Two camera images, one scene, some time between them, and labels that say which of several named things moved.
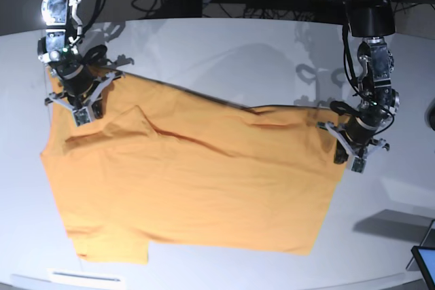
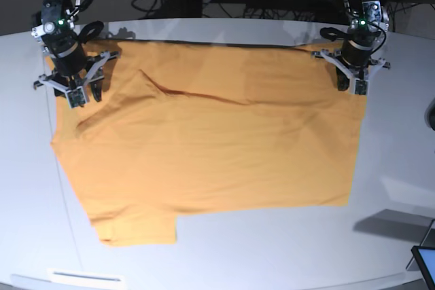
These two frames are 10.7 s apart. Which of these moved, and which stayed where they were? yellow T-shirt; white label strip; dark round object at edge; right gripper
Moved: yellow T-shirt; right gripper
Stayed: white label strip; dark round object at edge
